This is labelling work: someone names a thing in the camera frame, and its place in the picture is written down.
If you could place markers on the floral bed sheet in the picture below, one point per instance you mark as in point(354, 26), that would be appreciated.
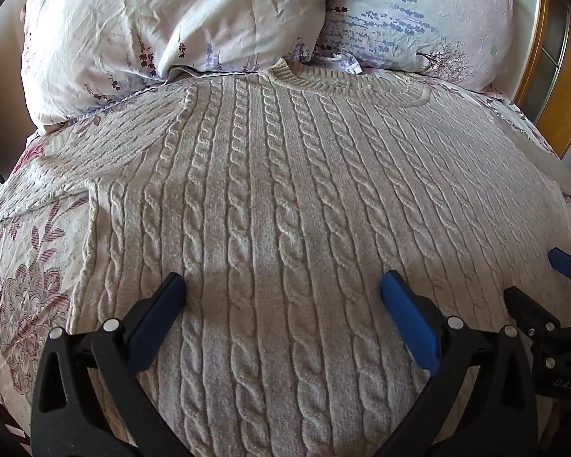
point(28, 247)

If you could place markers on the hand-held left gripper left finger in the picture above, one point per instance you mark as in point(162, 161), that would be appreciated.
point(159, 312)

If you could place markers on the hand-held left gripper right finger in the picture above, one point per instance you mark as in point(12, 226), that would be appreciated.
point(407, 312)

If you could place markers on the wooden cabinet with glass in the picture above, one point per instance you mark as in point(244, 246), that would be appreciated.
point(559, 57)

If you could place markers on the pink floral pillow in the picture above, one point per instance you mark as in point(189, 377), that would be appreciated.
point(123, 24)

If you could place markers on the lavender print pillow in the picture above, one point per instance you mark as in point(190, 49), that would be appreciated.
point(409, 14)

